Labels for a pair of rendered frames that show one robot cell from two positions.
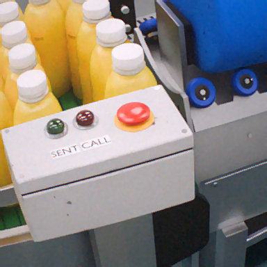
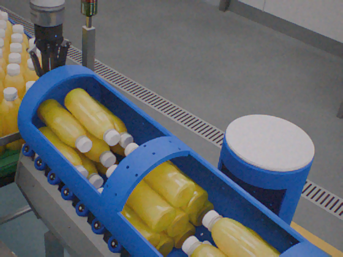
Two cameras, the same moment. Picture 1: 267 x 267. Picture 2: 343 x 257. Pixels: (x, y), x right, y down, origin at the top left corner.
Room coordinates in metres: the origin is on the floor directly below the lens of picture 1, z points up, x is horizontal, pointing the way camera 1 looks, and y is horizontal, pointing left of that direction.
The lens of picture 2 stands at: (0.72, -1.31, 1.95)
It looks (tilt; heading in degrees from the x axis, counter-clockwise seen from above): 36 degrees down; 60
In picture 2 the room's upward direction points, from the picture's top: 8 degrees clockwise
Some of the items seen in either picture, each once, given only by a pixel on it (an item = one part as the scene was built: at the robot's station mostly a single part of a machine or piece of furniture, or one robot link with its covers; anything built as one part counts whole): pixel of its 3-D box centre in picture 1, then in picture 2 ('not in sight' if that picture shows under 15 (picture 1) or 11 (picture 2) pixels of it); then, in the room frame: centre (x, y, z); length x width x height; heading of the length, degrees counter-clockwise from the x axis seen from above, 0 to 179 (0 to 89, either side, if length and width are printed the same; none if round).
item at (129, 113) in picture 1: (133, 114); not in sight; (0.72, 0.00, 1.11); 0.04 x 0.04 x 0.01
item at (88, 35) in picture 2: not in sight; (87, 140); (1.29, 0.39, 0.55); 0.04 x 0.04 x 1.10; 15
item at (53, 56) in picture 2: not in sight; (53, 57); (1.03, -0.08, 1.25); 0.04 x 0.01 x 0.11; 105
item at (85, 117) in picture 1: (85, 117); not in sight; (0.72, 0.05, 1.11); 0.02 x 0.02 x 0.01
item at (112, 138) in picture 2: not in sight; (112, 137); (1.11, -0.35, 1.15); 0.04 x 0.02 x 0.04; 13
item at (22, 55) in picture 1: (21, 57); not in sight; (0.89, 0.14, 1.09); 0.04 x 0.04 x 0.02
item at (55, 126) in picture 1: (55, 126); not in sight; (0.71, 0.09, 1.11); 0.02 x 0.02 x 0.01
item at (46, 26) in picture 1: (46, 42); not in sight; (1.08, 0.13, 0.99); 0.07 x 0.07 x 0.19
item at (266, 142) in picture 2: not in sight; (269, 141); (1.62, -0.37, 1.03); 0.28 x 0.28 x 0.01
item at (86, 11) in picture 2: not in sight; (89, 6); (1.29, 0.39, 1.18); 0.06 x 0.06 x 0.05
